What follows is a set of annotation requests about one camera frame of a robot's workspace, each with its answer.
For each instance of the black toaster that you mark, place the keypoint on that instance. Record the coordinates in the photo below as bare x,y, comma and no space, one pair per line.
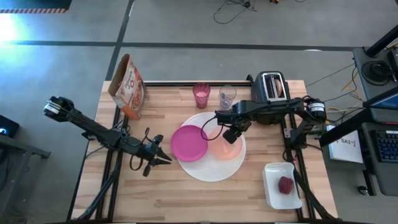
258,90

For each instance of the grey desk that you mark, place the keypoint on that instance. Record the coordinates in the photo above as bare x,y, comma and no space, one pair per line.
382,177

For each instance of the grey metal stand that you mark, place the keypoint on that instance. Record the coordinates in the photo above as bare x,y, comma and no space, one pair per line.
18,149

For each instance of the black keyboard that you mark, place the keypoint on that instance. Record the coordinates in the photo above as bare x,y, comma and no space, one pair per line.
387,146

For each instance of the black computer mouse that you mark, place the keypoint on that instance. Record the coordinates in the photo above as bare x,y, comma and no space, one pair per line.
362,190

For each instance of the striped-edge floor platform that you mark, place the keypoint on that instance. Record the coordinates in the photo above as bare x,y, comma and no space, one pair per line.
31,10

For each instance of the white round woven placemat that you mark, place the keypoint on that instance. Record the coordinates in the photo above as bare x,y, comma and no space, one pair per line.
211,171

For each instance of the pumpkin cereal box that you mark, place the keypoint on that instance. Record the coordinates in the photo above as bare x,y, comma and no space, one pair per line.
129,90

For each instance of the white rectangular tray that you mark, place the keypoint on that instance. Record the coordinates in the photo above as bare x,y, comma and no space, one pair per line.
270,174

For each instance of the dark red fruit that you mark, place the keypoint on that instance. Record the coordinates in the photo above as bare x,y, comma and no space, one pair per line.
285,185

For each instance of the black aluminium table frame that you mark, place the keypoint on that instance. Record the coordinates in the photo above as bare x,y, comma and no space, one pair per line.
186,83

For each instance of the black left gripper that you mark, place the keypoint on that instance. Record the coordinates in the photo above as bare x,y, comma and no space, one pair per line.
150,151

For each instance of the clear drinking glass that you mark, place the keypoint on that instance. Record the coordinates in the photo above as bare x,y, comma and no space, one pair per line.
228,91

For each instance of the peach plastic bowl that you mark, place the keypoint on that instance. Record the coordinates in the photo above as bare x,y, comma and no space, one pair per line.
225,151

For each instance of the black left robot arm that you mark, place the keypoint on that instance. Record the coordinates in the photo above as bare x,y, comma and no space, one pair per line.
93,127

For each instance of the bagel half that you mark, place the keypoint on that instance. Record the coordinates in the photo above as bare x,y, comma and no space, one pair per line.
278,87

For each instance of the black device with blue light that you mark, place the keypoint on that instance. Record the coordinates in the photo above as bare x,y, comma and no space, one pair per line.
7,126

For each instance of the white paper sheet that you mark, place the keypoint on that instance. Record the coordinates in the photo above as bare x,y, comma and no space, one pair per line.
346,146

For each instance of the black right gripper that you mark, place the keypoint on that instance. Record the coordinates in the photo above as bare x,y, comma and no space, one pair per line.
241,126

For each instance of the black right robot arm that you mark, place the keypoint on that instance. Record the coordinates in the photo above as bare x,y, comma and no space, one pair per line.
273,107

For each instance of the grey equipment cart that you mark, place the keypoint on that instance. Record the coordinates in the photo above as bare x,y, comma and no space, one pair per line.
360,90

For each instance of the red faceted plastic tumbler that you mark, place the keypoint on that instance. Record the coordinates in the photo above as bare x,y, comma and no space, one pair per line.
201,96

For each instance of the pink plastic plate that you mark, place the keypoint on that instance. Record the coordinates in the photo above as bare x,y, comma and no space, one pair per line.
188,143

